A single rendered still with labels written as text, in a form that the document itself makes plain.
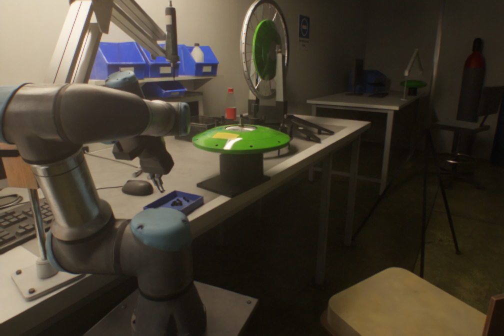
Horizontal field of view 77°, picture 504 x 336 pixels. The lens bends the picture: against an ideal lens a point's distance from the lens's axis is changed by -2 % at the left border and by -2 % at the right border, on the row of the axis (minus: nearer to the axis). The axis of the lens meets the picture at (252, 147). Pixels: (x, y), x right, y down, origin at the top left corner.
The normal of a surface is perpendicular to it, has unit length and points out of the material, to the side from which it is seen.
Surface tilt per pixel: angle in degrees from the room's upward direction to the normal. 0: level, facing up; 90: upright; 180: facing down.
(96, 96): 48
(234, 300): 0
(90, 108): 74
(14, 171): 90
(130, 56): 88
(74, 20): 54
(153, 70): 100
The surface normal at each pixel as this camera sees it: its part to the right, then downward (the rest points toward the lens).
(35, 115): -0.05, 0.11
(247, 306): 0.00, -0.97
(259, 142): 0.18, -0.79
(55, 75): -0.10, -0.36
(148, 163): -0.25, 0.62
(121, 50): -0.57, 0.17
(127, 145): -0.12, -0.75
